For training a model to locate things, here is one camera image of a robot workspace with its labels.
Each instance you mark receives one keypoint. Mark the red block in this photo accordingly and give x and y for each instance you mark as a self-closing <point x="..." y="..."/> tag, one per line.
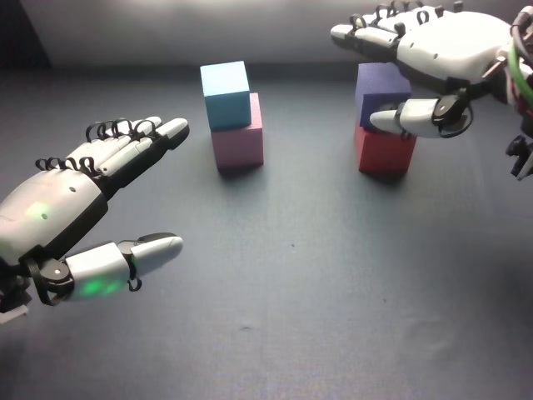
<point x="383" y="152"/>

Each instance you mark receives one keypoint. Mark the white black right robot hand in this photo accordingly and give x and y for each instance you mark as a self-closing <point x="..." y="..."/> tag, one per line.
<point x="449" y="46"/>

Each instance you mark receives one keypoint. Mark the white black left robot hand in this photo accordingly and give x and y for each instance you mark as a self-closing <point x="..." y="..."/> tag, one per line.
<point x="54" y="208"/>

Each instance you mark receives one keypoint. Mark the blue block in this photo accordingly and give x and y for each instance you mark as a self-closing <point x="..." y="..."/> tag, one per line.
<point x="225" y="96"/>

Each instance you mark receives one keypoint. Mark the purple block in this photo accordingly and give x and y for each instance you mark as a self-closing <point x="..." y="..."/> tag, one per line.
<point x="375" y="87"/>

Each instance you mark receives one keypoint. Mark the pink block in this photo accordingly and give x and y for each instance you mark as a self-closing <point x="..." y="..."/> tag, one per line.
<point x="237" y="148"/>

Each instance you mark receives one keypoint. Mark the grey table cloth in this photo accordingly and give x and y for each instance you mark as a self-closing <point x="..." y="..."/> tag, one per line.
<point x="291" y="291"/>

